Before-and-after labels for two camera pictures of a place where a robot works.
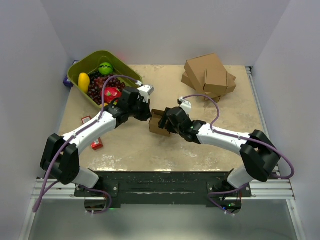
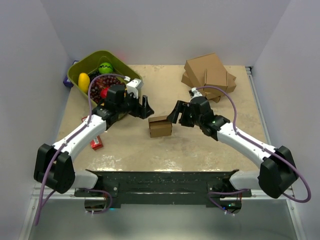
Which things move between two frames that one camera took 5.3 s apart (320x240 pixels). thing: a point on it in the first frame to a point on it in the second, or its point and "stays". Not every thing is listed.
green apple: x=105 y=68 stays
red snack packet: x=97 y=144 stays
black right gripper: x=163 y=122 to x=180 y=107
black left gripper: x=147 y=114 stays
